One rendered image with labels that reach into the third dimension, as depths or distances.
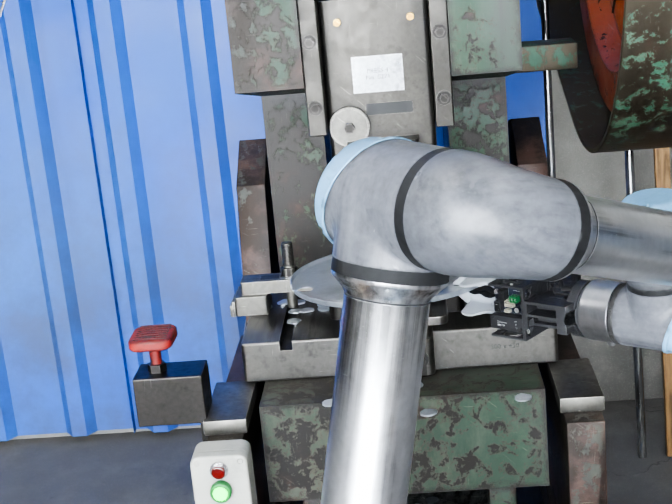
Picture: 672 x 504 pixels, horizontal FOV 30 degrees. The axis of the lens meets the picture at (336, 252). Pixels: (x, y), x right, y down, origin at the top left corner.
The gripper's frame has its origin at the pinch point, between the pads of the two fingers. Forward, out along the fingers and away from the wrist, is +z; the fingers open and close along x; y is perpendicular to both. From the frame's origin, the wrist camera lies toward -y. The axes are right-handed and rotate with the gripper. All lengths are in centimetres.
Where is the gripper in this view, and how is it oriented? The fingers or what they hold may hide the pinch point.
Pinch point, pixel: (465, 285)
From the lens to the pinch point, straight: 170.4
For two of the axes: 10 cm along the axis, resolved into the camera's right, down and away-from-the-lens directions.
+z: -7.6, -1.0, 6.5
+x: 1.0, 9.6, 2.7
